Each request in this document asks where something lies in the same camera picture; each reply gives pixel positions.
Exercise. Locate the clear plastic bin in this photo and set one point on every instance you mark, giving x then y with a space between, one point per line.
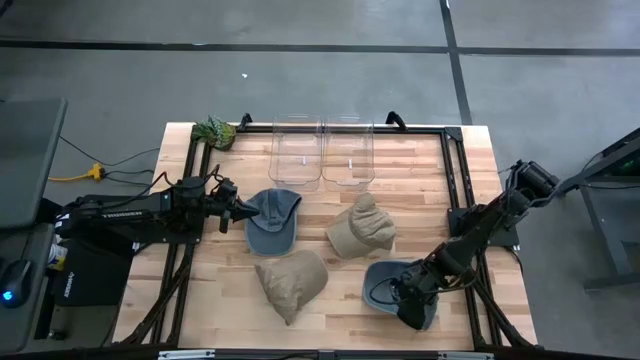
349 162
296 160

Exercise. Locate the green potted plant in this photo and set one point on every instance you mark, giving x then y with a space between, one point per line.
215 132

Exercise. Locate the yellow power plug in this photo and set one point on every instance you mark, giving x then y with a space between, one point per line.
94 173

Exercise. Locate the tan fabric cap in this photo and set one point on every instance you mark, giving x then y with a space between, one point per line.
295 282
365 225

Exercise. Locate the black metal stand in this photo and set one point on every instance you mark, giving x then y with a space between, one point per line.
605 200

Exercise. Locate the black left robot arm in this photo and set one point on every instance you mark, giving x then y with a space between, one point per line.
125 217

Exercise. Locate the black aluminium table frame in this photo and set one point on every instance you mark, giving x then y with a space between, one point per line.
425 130

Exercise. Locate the grey side desk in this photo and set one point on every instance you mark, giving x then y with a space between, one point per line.
25 325

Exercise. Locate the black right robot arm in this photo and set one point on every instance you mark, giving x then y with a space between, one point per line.
480 225

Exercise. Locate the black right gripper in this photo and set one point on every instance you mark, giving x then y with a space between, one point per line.
417 285

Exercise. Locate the black beam with silver brackets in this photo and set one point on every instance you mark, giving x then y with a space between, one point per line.
275 356

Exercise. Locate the black computer case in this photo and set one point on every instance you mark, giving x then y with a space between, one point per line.
90 280

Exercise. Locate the white yellow bottle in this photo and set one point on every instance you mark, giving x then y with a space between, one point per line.
57 256

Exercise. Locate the black computer mouse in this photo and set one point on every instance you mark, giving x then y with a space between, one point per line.
15 282

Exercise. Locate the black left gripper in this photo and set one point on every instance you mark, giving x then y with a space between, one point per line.
222 205

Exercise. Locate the blue denim cap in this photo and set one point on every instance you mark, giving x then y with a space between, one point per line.
375 272
272 220

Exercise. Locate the dark grey slab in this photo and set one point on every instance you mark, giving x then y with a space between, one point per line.
30 160

